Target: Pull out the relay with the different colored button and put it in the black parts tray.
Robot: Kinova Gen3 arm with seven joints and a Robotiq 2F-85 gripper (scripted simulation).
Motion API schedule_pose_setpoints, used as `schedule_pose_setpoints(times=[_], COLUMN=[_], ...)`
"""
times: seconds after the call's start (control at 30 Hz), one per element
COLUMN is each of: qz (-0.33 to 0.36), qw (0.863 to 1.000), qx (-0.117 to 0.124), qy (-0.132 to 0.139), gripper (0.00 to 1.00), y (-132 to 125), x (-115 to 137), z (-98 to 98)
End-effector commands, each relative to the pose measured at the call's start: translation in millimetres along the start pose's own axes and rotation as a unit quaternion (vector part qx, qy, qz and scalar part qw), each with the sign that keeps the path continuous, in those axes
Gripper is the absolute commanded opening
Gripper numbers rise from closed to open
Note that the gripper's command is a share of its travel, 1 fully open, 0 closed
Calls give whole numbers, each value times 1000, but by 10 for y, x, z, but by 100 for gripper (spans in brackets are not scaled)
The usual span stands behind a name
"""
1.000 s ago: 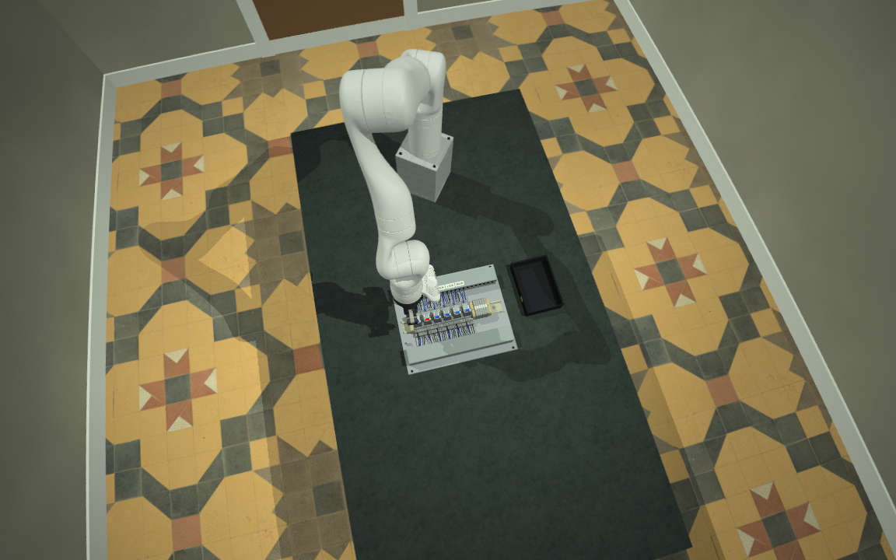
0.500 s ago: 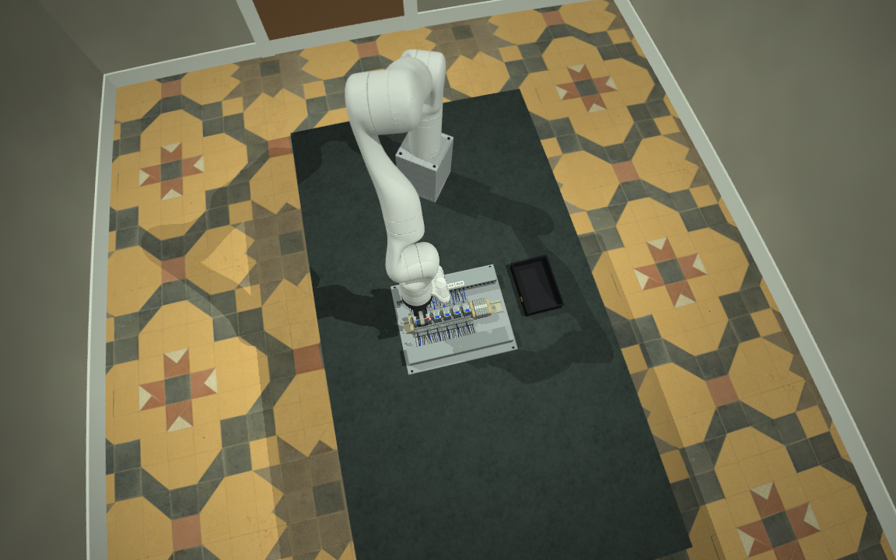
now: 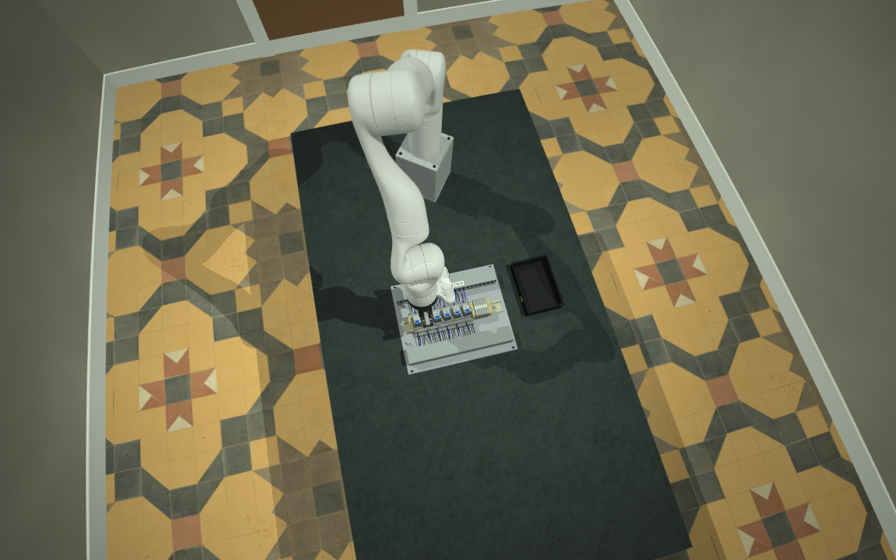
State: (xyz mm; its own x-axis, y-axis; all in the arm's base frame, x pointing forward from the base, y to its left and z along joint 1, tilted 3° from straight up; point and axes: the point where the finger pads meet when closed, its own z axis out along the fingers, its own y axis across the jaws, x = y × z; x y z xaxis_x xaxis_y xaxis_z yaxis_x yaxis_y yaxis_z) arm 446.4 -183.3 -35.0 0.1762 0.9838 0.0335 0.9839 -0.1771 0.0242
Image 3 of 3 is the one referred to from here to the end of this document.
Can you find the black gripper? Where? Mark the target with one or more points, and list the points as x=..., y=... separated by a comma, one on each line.
x=425, y=313

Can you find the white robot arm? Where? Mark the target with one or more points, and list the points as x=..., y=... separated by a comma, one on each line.
x=399, y=102

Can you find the black rectangular tray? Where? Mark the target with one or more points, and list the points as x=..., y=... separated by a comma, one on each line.
x=540, y=291

